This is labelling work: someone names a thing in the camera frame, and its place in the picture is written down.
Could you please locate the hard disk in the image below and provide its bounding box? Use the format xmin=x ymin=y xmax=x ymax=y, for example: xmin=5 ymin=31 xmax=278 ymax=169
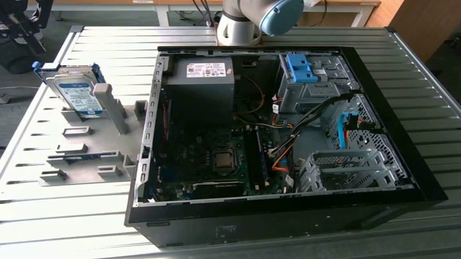
xmin=30 ymin=61 xmax=107 ymax=119

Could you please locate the orange wire with black plug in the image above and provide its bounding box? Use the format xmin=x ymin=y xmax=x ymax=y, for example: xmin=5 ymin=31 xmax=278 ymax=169
xmin=343 ymin=114 xmax=375 ymax=142

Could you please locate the metal disk bay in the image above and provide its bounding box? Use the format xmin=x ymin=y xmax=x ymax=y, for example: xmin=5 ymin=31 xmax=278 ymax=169
xmin=294 ymin=147 xmax=410 ymax=194

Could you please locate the black mesh waste bin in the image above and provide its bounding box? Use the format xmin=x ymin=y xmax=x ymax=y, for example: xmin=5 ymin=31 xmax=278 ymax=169
xmin=0 ymin=40 xmax=40 ymax=75

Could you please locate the white-framed wooden desk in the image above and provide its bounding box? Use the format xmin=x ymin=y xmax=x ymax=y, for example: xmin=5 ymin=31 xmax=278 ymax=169
xmin=49 ymin=0 xmax=382 ymax=28

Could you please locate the grey parts rack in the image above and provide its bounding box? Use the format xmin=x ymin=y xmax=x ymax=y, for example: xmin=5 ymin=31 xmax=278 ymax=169
xmin=37 ymin=83 xmax=149 ymax=187

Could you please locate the RAM stick with blue chips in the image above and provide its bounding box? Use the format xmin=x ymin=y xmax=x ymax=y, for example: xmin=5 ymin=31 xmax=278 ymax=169
xmin=46 ymin=152 xmax=117 ymax=160

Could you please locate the grey power supply unit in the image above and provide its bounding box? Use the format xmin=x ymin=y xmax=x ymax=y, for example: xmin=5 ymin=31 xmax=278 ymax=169
xmin=165 ymin=56 xmax=236 ymax=124

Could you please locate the silver CPU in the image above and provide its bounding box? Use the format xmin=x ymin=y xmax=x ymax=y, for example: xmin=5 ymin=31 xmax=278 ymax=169
xmin=215 ymin=152 xmax=235 ymax=169

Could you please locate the blue plastic cage latch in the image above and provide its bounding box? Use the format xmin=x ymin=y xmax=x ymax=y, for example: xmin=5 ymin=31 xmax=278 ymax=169
xmin=283 ymin=53 xmax=320 ymax=84

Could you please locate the CPU socket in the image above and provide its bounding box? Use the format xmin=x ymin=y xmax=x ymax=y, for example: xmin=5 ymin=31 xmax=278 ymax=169
xmin=209 ymin=145 xmax=239 ymax=175

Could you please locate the black RAM slot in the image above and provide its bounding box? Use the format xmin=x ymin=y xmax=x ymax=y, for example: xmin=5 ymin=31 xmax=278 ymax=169
xmin=243 ymin=126 xmax=260 ymax=191

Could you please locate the green motherboard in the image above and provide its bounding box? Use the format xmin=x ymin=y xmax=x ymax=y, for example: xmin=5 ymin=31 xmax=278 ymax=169
xmin=153 ymin=126 xmax=291 ymax=202

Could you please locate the black graphics card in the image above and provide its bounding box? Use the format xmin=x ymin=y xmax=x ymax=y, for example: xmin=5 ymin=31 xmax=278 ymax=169
xmin=191 ymin=180 xmax=246 ymax=199

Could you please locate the black RAM stick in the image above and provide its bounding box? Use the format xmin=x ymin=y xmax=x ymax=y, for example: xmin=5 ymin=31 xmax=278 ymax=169
xmin=254 ymin=126 xmax=271 ymax=188

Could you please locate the metal drive cage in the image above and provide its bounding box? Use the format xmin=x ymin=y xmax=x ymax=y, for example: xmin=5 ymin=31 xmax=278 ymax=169
xmin=276 ymin=53 xmax=360 ymax=114

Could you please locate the black PC case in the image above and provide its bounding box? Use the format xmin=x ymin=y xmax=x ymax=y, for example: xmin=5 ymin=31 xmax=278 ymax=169
xmin=123 ymin=45 xmax=449 ymax=248

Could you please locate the wooden cabinet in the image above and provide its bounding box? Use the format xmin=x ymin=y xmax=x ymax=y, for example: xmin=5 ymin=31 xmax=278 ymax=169
xmin=364 ymin=0 xmax=461 ymax=63

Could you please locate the white floor cable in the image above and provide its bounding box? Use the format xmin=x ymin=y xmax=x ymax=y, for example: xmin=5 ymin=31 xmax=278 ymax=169
xmin=0 ymin=85 xmax=41 ymax=105

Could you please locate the thin yellow wire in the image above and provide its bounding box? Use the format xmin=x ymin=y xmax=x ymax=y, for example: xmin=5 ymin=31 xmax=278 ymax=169
xmin=233 ymin=75 xmax=266 ymax=116

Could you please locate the coloured power wire bundle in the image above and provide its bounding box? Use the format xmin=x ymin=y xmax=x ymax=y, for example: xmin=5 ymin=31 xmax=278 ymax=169
xmin=235 ymin=115 xmax=294 ymax=131

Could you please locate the black cable bundle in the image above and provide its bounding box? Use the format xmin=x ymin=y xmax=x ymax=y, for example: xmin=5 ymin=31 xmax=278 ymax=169
xmin=268 ymin=94 xmax=354 ymax=157

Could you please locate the orange flat wire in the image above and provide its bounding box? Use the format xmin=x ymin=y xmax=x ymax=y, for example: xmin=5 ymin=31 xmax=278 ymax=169
xmin=271 ymin=149 xmax=291 ymax=172

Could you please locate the blue wire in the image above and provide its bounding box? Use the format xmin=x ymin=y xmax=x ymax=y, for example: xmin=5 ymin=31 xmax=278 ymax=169
xmin=336 ymin=111 xmax=358 ymax=151

